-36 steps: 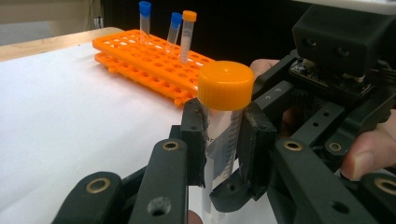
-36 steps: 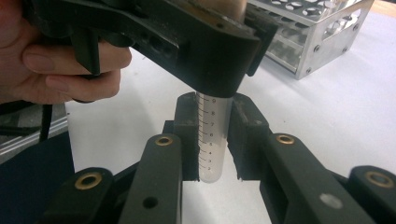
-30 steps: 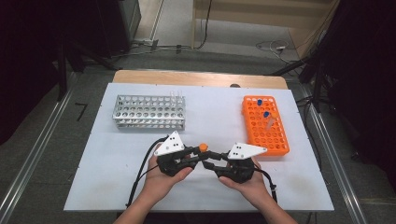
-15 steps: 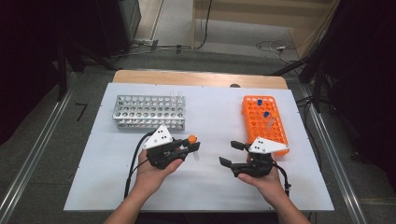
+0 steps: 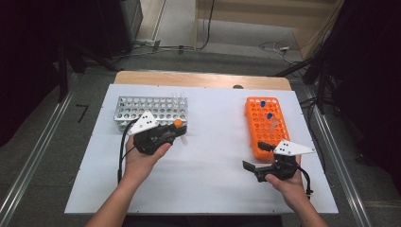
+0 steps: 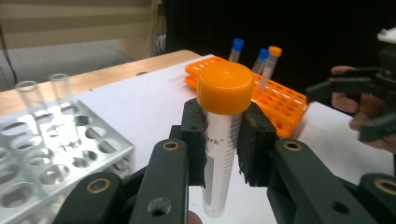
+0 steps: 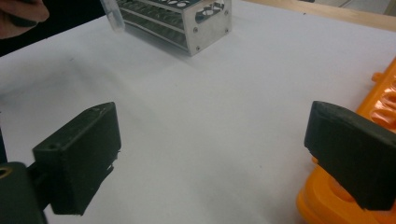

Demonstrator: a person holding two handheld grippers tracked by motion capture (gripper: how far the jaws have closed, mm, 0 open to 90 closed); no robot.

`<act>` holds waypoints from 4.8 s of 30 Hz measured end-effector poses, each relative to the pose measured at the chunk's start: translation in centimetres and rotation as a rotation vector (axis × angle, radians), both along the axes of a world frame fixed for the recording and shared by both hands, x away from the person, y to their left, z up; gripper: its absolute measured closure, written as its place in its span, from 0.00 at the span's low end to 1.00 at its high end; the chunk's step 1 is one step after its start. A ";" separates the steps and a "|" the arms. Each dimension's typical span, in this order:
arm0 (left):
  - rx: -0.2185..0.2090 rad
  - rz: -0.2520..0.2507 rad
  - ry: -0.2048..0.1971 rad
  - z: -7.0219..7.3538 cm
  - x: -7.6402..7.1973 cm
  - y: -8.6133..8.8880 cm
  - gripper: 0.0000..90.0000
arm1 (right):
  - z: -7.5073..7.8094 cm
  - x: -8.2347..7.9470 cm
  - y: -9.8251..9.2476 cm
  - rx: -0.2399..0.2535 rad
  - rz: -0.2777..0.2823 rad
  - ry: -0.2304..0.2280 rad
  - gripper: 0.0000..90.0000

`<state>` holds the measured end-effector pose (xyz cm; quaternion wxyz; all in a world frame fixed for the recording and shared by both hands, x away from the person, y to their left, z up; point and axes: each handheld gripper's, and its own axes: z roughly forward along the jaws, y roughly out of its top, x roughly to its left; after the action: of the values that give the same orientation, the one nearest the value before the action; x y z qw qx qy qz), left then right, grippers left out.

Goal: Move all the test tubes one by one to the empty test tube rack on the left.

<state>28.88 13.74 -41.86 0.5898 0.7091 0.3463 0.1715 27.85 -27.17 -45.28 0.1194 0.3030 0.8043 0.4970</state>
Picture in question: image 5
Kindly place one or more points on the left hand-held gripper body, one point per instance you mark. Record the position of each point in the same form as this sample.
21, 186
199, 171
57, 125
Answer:
148, 140

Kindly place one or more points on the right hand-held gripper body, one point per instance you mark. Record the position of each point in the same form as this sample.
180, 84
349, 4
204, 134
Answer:
280, 167

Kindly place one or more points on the orange plastic test tube rack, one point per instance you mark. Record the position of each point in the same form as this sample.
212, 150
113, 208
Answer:
266, 132

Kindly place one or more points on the metal test tube rack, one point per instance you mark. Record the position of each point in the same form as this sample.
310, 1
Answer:
142, 108

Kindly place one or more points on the person's left hand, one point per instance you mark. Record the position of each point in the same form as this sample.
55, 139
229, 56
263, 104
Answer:
142, 164

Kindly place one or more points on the person's right hand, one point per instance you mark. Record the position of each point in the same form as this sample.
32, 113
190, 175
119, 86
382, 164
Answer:
291, 189

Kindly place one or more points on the clear uncapped test tube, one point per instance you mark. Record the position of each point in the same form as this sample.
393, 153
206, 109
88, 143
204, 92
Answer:
182, 94
173, 94

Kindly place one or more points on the white table board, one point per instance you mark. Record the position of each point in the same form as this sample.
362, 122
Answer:
205, 176

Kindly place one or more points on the black metal stand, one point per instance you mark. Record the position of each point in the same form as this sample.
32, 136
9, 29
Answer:
321, 82
64, 69

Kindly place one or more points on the grey power strip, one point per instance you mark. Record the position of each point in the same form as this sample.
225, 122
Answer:
146, 43

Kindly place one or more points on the dark cabinet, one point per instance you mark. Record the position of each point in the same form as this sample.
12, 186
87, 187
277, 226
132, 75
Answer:
123, 25

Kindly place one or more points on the wooden partition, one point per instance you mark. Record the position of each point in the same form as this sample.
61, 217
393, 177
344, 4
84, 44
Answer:
252, 9

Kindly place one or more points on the metal floor rail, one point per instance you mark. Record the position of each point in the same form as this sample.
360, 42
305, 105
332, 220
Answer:
34, 154
346, 179

